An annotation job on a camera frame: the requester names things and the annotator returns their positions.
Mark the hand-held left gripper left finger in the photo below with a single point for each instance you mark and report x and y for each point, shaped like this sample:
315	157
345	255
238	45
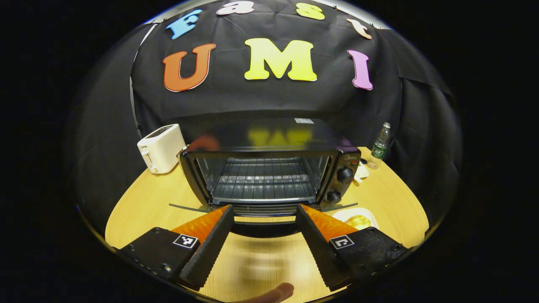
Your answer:
208	248

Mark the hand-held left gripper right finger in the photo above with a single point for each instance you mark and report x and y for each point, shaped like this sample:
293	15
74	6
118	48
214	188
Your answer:
322	248

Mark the round bread bun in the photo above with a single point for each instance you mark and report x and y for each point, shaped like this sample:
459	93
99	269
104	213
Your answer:
358	221

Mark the black electric oven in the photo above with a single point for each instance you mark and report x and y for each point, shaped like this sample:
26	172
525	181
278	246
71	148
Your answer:
269	134

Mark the white rectangular plate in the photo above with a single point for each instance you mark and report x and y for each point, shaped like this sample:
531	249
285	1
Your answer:
342	215

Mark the white divided snack dish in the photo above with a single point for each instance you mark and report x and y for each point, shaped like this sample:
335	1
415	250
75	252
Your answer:
362	172

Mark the white toaster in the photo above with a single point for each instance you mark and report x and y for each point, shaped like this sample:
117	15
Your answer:
162	147

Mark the clear plastic water bottle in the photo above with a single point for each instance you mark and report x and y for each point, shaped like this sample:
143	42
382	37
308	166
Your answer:
380	147

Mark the black backdrop cloth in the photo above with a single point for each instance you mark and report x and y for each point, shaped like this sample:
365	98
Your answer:
252	97

